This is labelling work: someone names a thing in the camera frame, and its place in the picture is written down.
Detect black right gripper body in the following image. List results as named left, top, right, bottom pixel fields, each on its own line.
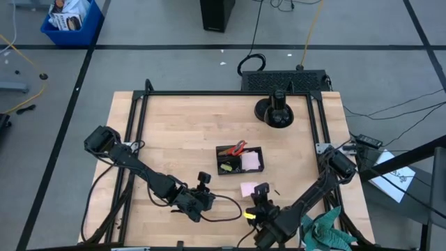
left=254, top=182, right=282, bottom=250

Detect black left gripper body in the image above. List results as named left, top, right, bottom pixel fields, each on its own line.
left=176, top=172, right=213, bottom=223

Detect black mesh desk organizer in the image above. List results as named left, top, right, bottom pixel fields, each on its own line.
left=215, top=145, right=266, bottom=176

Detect pink sticky note pad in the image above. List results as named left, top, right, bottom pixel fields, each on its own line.
left=241, top=151, right=261, bottom=172

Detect red-handled scissors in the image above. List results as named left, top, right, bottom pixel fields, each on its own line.
left=226, top=139, right=248, bottom=157

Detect pink sticky note sheet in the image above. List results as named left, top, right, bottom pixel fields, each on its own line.
left=240, top=181, right=259, bottom=199

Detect teal cloth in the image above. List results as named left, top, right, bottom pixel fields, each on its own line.
left=300, top=205, right=359, bottom=251

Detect black power adapter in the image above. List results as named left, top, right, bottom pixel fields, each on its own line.
left=355, top=133, right=383, bottom=149

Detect white printed paper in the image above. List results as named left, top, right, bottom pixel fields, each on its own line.
left=368, top=151, right=417, bottom=204

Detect black vented box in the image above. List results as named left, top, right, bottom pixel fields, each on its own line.
left=240, top=69, right=332, bottom=93

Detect black overhead support beam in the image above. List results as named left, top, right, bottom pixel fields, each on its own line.
left=358, top=134, right=446, bottom=251

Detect black computer tower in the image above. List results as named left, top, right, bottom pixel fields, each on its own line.
left=199, top=0, right=236, bottom=33

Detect blue plastic bin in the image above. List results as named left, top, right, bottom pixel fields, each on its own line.
left=40, top=0, right=106, bottom=46

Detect grey metal foot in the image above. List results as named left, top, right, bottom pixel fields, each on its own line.
left=0, top=80, right=31, bottom=93

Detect white printed package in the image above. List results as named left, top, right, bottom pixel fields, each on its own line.
left=52, top=12, right=83, bottom=32

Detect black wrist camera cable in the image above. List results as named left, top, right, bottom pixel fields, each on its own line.
left=200, top=193, right=243, bottom=223

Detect black metal rig frame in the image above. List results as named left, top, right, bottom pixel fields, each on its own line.
left=79, top=78, right=376, bottom=251

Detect black hanging cable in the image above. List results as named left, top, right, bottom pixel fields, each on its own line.
left=237, top=0, right=269, bottom=75

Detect yellow hanging cord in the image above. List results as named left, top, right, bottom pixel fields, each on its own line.
left=299, top=0, right=325, bottom=69

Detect black strap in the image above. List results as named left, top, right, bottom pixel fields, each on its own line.
left=15, top=104, right=37, bottom=115

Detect yellow floor cable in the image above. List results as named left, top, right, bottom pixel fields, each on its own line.
left=0, top=33, right=48, bottom=115

